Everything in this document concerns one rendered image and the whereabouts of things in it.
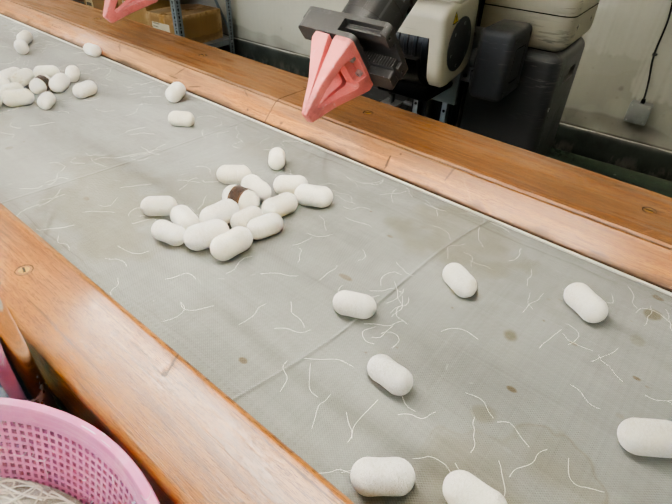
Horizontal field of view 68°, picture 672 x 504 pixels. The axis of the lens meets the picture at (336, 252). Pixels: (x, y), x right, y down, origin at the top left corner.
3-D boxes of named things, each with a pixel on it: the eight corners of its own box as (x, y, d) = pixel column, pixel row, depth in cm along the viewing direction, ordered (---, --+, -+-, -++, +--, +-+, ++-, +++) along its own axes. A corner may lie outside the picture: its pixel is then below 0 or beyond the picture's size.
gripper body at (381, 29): (381, 39, 44) (423, -26, 45) (298, 19, 49) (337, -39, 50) (400, 85, 50) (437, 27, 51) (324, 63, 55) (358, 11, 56)
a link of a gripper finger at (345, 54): (309, 104, 44) (363, 21, 45) (255, 84, 48) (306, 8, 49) (337, 144, 50) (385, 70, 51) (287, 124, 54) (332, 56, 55)
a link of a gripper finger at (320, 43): (329, 111, 43) (385, 26, 44) (272, 90, 47) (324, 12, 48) (356, 151, 49) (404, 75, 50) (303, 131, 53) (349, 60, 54)
